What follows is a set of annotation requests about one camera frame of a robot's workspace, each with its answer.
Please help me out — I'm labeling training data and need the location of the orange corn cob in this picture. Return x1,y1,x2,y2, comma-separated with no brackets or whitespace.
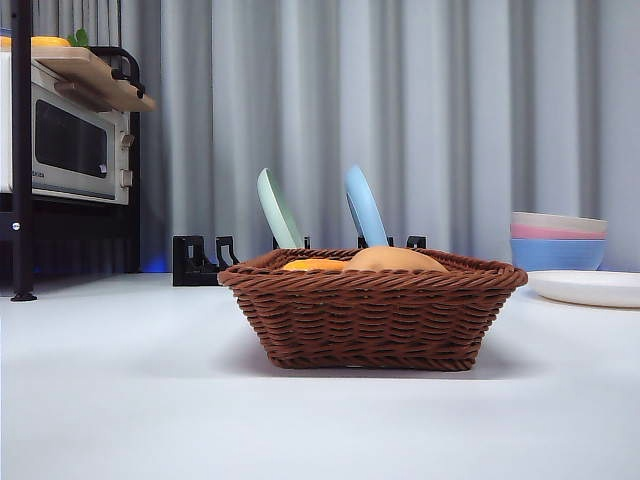
281,257,352,274

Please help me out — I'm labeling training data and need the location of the brown wicker basket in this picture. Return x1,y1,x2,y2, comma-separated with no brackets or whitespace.
217,245,530,373

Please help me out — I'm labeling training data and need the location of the beige bowl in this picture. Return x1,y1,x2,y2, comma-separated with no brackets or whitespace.
511,210,610,234

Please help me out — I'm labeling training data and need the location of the grey curtain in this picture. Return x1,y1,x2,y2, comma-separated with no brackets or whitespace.
0,0,640,274

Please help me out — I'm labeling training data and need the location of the black metal shelf frame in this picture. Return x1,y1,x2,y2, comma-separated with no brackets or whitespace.
0,0,143,303

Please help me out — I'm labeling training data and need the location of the black plate rack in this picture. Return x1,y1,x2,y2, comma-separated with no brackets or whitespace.
172,233,429,288

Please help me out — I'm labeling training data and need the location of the tan potato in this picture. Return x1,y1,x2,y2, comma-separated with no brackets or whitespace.
344,245,449,274

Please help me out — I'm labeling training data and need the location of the wooden cutting board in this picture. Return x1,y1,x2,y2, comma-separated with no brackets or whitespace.
31,46,158,114

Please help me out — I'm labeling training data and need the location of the white plate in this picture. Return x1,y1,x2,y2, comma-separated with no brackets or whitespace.
526,269,640,309

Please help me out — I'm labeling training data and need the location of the yellow fruit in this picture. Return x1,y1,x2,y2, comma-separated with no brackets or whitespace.
30,35,74,49

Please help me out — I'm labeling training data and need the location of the blue bowl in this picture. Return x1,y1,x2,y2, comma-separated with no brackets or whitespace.
509,237,609,274

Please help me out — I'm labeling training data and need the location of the light blue plate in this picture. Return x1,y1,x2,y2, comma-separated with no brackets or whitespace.
343,164,392,249

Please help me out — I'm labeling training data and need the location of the white toaster oven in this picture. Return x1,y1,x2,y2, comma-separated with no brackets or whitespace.
0,49,137,207

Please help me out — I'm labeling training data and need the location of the pink bowl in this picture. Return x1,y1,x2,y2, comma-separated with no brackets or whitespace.
510,222,609,241

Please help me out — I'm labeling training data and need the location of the pale green plate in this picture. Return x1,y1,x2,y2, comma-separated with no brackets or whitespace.
256,167,305,250

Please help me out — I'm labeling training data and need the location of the black curved handle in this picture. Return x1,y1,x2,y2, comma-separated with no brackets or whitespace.
89,45,147,99

